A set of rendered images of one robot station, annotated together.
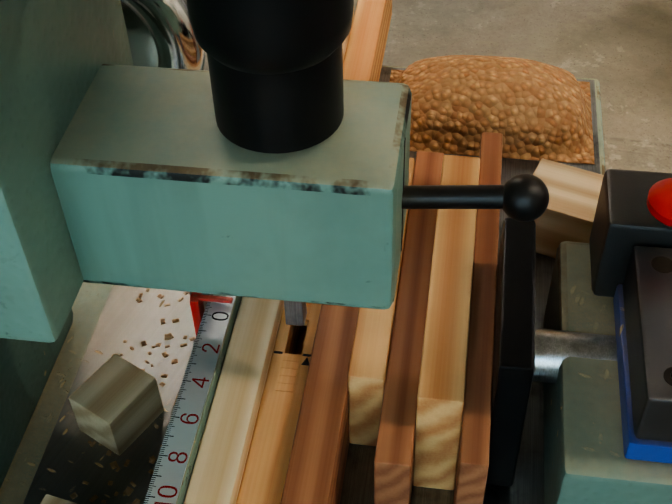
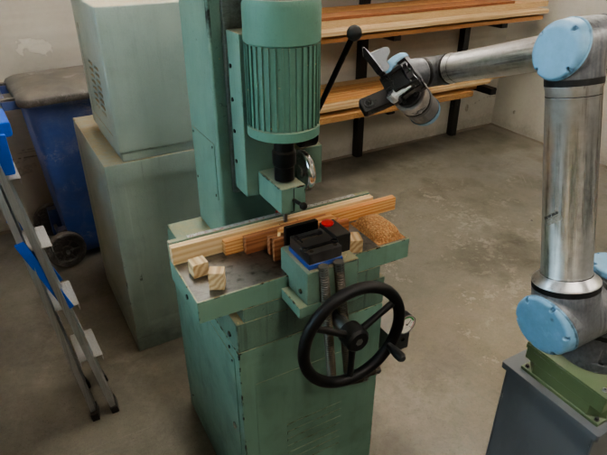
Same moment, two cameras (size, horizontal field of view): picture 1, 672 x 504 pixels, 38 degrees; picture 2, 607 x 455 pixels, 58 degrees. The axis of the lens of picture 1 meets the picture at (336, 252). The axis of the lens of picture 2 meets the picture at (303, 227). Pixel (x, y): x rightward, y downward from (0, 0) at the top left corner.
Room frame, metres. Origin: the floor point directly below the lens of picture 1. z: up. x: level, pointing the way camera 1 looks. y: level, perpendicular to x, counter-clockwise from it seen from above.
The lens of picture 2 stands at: (-0.44, -1.01, 1.65)
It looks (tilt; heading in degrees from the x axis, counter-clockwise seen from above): 29 degrees down; 52
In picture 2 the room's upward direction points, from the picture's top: straight up
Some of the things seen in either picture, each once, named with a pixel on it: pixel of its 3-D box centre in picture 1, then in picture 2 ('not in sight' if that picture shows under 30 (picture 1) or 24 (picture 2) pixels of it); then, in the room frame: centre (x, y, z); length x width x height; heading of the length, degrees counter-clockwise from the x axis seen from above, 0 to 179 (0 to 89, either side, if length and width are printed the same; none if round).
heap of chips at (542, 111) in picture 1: (489, 92); (377, 224); (0.54, -0.11, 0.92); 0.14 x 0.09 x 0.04; 80
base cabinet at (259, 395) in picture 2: not in sight; (271, 361); (0.34, 0.14, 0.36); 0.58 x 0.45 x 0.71; 80
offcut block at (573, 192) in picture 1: (564, 212); (352, 242); (0.42, -0.13, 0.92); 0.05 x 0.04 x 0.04; 62
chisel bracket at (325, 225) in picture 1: (243, 194); (282, 191); (0.32, 0.04, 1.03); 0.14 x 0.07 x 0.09; 80
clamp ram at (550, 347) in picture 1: (572, 358); (306, 244); (0.29, -0.11, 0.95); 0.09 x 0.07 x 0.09; 170
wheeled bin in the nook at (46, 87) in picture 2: not in sight; (81, 163); (0.34, 1.93, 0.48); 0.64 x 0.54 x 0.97; 174
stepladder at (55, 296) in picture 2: not in sight; (43, 282); (-0.18, 0.73, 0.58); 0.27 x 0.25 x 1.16; 174
